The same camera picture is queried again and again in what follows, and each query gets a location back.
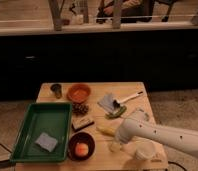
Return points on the dark maroon bowl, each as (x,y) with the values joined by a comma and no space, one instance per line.
(81,137)

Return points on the orange red bowl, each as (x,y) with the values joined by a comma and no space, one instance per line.
(78,93)

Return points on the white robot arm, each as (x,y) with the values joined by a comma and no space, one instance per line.
(137,124)

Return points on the green plastic tray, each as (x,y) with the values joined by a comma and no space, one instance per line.
(51,118)

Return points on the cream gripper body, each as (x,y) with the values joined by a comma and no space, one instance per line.
(115,146)

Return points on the blue grey cloth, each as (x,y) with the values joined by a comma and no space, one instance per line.
(107,102)

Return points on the white plastic cup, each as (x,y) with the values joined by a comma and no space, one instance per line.
(145,150)

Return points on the green leafy vegetable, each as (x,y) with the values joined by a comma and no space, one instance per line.
(117,113)

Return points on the orange fruit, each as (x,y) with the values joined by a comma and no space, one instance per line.
(81,149)

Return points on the blue sponge in tray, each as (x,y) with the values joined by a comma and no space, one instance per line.
(46,142)

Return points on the yellow banana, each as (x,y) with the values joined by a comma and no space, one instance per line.
(106,131)

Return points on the dark metal cup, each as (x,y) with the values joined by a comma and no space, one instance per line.
(57,90)

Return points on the pine cone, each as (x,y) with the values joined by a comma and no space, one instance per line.
(80,109)

